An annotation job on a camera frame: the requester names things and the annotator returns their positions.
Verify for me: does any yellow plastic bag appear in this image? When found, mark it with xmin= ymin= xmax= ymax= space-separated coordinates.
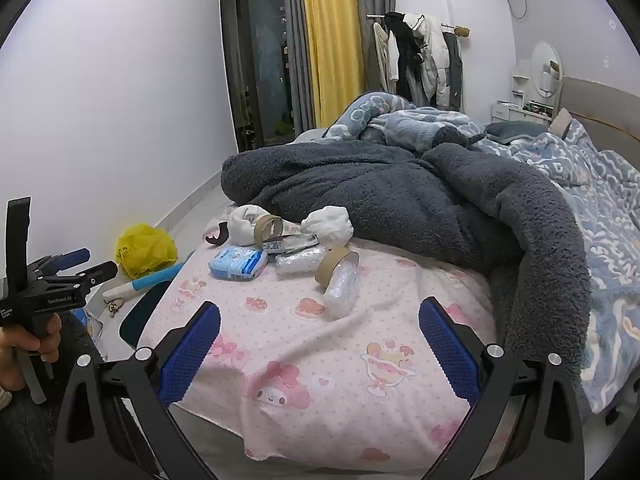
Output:
xmin=116 ymin=224 xmax=179 ymax=281

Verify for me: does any round white mirror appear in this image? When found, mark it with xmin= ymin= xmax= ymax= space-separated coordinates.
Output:
xmin=530 ymin=41 xmax=564 ymax=102

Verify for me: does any blue and white plush stick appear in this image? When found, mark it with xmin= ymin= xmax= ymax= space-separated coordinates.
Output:
xmin=102 ymin=261 xmax=193 ymax=304

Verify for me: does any grey curtain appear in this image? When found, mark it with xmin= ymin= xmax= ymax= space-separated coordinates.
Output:
xmin=282 ymin=0 xmax=319 ymax=134
xmin=352 ymin=0 xmax=399 ymax=97

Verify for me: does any clothes rail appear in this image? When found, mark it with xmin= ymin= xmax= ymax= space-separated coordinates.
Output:
xmin=366 ymin=12 xmax=472 ymax=40

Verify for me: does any cardboard tape roll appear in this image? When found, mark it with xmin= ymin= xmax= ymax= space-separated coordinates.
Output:
xmin=253 ymin=214 xmax=285 ymax=247
xmin=314 ymin=246 xmax=360 ymax=288

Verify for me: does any grey blue pillow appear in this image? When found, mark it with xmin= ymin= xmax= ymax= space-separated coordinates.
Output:
xmin=486 ymin=121 xmax=552 ymax=145

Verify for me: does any grey hanging garment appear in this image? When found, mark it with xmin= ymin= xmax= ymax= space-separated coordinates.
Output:
xmin=444 ymin=30 xmax=465 ymax=112

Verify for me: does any person's left hand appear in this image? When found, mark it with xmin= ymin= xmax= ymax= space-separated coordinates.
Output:
xmin=0 ymin=312 xmax=64 ymax=393

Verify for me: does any white sock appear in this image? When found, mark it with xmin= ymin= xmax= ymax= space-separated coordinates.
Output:
xmin=227 ymin=205 xmax=263 ymax=247

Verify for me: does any dark balcony door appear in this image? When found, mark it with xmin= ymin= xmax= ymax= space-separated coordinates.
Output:
xmin=218 ymin=0 xmax=297 ymax=154

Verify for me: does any white hanging jacket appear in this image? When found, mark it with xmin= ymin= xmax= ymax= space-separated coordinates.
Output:
xmin=404 ymin=12 xmax=453 ymax=108

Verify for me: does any beige headboard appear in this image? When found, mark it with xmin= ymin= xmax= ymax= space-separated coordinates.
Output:
xmin=559 ymin=76 xmax=640 ymax=157

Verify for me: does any white mattress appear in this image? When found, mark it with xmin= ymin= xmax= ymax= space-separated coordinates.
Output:
xmin=292 ymin=127 xmax=342 ymax=147

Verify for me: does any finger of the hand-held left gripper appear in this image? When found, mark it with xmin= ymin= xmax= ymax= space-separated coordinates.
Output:
xmin=35 ymin=247 xmax=91 ymax=275
xmin=42 ymin=260 xmax=119 ymax=295

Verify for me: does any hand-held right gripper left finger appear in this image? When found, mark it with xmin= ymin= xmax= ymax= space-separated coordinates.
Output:
xmin=52 ymin=301 xmax=221 ymax=480

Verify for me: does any clear plastic wrap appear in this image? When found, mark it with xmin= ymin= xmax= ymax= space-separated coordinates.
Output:
xmin=275 ymin=246 xmax=328 ymax=279

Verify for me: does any clear plastic bag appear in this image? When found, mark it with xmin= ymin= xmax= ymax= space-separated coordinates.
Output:
xmin=323 ymin=259 xmax=362 ymax=320

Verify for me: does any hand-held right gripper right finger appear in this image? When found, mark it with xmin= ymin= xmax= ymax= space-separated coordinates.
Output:
xmin=419 ymin=297 xmax=586 ymax=480

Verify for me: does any blue printed blanket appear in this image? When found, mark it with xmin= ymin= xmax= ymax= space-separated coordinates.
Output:
xmin=322 ymin=91 xmax=640 ymax=417

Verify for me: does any blue tissue packet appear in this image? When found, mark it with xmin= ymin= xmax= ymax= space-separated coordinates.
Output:
xmin=208 ymin=246 xmax=268 ymax=281

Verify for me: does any white crumpled cloth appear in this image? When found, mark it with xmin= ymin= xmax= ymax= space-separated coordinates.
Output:
xmin=301 ymin=206 xmax=353 ymax=250

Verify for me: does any yellow curtain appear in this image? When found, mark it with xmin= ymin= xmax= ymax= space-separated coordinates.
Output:
xmin=299 ymin=0 xmax=366 ymax=129

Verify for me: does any black hanging garment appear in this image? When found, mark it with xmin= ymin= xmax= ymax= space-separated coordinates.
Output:
xmin=384 ymin=11 xmax=431 ymax=107

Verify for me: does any black foil packet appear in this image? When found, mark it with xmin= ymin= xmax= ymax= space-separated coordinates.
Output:
xmin=262 ymin=232 xmax=321 ymax=255

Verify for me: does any dark grey fleece blanket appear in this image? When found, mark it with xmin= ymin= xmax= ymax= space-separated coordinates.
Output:
xmin=221 ymin=141 xmax=594 ymax=387

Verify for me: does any black plastic hook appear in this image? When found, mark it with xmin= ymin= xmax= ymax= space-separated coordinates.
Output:
xmin=205 ymin=222 xmax=231 ymax=248

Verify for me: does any pink printed bed sheet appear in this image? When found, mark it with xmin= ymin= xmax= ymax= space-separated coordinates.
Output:
xmin=136 ymin=210 xmax=503 ymax=478

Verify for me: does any white dresser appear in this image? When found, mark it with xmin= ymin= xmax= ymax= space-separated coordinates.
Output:
xmin=491 ymin=72 xmax=556 ymax=124

